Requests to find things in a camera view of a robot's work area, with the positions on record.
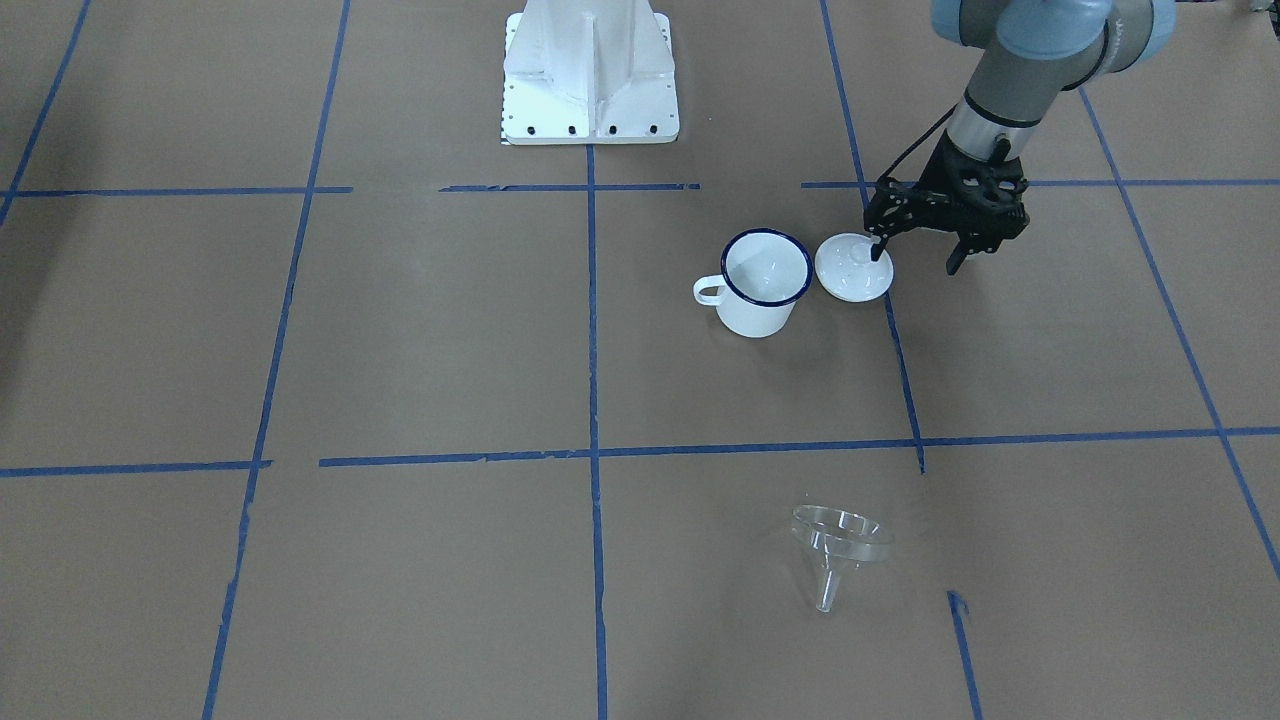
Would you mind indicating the white enamel cup blue rim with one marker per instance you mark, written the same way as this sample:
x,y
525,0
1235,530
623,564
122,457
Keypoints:
x,y
762,275

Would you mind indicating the clear plastic funnel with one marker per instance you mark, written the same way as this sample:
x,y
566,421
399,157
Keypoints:
x,y
838,541

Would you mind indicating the white round cup lid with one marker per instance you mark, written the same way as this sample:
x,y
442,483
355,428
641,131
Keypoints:
x,y
845,268

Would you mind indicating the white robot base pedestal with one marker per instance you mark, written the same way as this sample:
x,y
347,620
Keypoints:
x,y
580,72

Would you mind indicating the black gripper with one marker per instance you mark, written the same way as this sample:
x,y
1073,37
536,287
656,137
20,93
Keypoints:
x,y
938,176

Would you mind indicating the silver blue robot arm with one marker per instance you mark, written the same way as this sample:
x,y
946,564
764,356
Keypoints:
x,y
1034,51

